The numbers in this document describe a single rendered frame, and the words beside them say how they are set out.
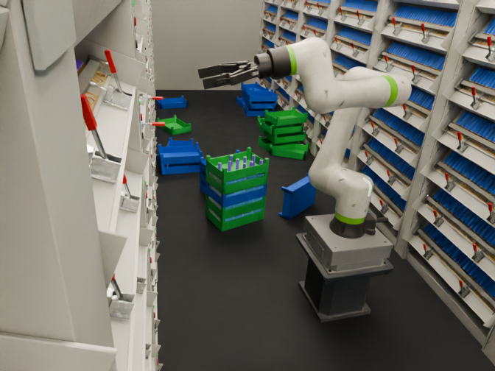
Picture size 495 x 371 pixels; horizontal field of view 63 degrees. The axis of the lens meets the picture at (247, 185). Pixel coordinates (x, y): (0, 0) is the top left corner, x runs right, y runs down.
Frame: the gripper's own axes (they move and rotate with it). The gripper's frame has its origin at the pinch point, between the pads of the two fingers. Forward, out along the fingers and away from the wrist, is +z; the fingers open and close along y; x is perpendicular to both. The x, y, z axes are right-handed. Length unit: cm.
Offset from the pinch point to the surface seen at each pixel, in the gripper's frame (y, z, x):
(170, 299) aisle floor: 17, 34, -98
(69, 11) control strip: -102, 12, 29
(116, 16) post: -39.6, 16.4, 24.1
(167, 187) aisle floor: 127, 32, -99
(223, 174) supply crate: 69, -4, -69
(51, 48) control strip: -107, 12, 28
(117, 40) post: -39.6, 17.4, 19.9
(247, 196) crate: 75, -16, -89
